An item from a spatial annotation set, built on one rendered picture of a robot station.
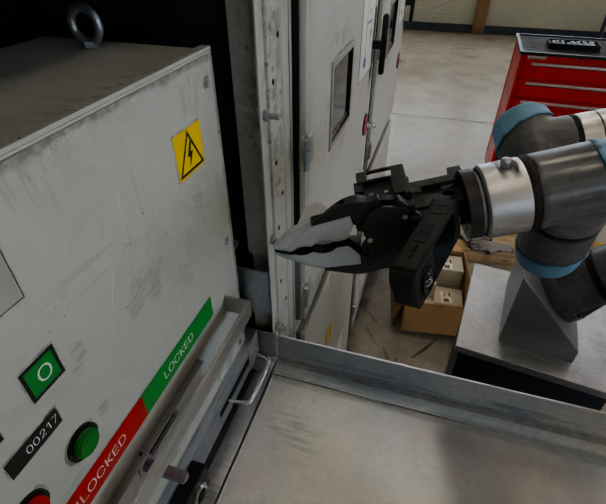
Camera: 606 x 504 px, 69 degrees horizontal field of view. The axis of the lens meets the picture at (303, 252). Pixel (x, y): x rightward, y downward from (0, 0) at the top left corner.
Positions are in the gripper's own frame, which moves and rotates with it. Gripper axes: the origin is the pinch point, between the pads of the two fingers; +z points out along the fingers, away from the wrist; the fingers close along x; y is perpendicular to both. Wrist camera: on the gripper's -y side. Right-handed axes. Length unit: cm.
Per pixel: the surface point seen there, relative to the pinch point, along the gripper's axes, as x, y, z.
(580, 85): -80, 207, -124
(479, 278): -58, 51, -32
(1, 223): 17.2, -15.0, 12.1
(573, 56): -65, 208, -120
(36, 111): 21.0, -5.6, 12.5
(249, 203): -3.8, 18.8, 8.1
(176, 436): -12.5, -12.3, 15.1
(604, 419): -43, 2, -37
